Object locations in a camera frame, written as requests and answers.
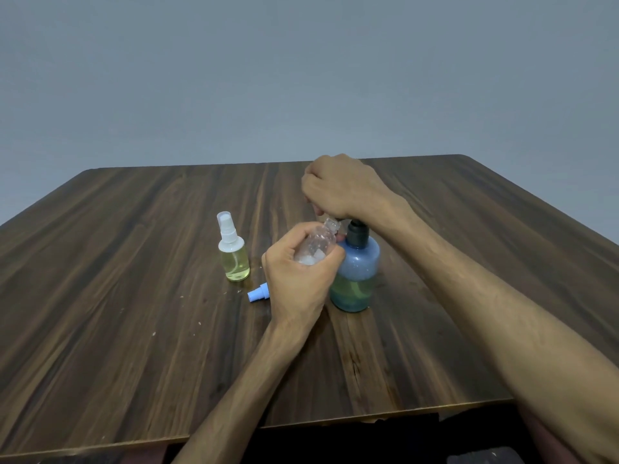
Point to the person's left hand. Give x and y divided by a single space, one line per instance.
295 289

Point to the person's right hand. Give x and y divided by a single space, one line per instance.
348 185

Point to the blue spray cap with tube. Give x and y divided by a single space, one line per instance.
257 293

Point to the blue-capped small spray bottle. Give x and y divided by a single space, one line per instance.
316 243

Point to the blue green pump bottle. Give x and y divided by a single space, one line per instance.
355 277

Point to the clear small bottle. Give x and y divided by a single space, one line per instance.
234 263

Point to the white spray cap with tube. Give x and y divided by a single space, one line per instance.
227 227

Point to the person's left forearm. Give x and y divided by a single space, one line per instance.
232 405

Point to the person's right forearm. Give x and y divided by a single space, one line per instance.
517 318

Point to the maroon table leg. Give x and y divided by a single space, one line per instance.
152 455
546 437

